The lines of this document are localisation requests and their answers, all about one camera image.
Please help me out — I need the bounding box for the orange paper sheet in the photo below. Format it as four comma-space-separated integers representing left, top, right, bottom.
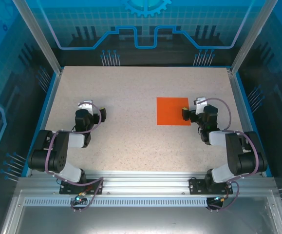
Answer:
156, 97, 192, 126

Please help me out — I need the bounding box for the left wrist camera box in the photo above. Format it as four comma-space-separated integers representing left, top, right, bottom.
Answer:
77, 99, 94, 115

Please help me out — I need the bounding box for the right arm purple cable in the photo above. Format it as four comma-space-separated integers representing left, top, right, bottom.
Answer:
196, 97, 260, 212

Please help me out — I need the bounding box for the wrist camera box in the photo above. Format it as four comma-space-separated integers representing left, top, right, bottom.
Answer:
77, 99, 94, 115
194, 97, 207, 115

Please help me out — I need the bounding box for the cable connector with light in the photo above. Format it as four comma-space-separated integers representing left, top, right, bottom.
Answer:
74, 192, 87, 205
212, 194, 229, 203

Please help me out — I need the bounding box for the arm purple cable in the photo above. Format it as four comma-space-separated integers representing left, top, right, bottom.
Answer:
196, 97, 260, 212
44, 102, 105, 213

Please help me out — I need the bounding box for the blue table side trim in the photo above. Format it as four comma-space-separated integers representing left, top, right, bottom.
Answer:
21, 72, 61, 177
234, 73, 273, 177

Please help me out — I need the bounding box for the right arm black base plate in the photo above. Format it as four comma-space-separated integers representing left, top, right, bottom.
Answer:
188, 177, 234, 195

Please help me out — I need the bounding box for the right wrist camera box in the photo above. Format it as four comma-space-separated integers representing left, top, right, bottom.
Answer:
194, 97, 207, 115

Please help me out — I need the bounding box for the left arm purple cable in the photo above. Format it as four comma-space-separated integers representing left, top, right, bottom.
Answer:
44, 102, 105, 213

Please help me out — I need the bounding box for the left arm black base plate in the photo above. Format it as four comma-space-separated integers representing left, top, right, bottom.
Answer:
59, 178, 104, 195

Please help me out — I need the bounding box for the sheet metal tray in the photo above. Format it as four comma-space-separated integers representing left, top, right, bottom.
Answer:
0, 190, 282, 234

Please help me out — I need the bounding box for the aluminium mounting rail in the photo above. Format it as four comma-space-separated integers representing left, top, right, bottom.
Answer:
18, 170, 277, 195

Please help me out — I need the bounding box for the slotted grey cable duct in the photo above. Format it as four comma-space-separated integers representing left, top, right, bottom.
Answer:
23, 197, 229, 207

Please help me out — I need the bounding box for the left cable connector with light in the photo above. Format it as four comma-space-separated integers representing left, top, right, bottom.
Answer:
74, 192, 87, 205

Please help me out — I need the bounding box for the aluminium frame post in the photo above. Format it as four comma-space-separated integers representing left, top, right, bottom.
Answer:
12, 0, 64, 76
229, 0, 280, 76

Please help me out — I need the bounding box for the right cable connector with light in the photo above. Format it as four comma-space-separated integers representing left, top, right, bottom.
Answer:
212, 194, 229, 203

